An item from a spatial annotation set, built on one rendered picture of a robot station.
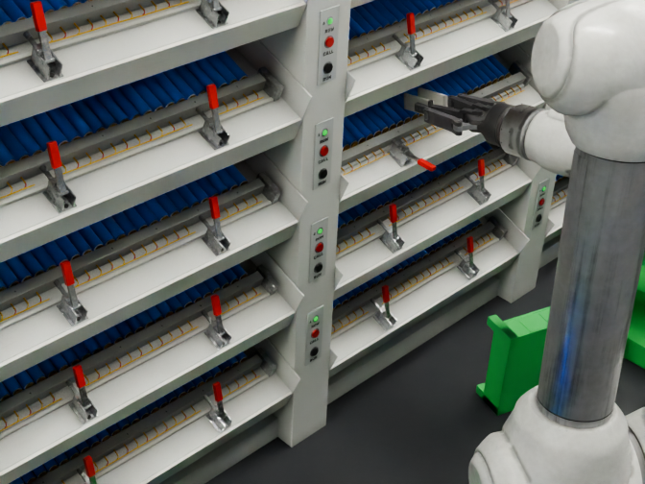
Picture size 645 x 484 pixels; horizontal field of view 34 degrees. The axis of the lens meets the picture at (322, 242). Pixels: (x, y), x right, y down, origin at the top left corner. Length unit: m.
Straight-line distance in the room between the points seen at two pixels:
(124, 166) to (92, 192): 0.07
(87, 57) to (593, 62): 0.63
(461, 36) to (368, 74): 0.25
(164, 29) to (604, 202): 0.62
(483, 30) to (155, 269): 0.78
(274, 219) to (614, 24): 0.77
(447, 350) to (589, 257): 1.10
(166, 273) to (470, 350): 0.93
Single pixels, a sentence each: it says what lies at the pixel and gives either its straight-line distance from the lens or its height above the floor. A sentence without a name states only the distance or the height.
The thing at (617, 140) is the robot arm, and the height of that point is 0.94.
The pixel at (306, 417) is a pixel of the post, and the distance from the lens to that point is 2.10.
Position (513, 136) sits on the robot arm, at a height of 0.65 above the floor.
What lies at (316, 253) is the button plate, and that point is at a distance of 1.86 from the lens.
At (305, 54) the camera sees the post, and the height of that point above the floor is 0.82.
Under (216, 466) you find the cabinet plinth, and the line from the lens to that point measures 2.05.
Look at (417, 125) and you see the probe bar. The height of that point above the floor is 0.57.
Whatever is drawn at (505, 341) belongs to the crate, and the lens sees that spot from 2.13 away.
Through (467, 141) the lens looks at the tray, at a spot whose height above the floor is 0.51.
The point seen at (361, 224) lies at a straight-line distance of 2.04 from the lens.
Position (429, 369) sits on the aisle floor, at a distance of 2.32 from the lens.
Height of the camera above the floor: 1.50
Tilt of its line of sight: 34 degrees down
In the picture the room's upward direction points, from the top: 3 degrees clockwise
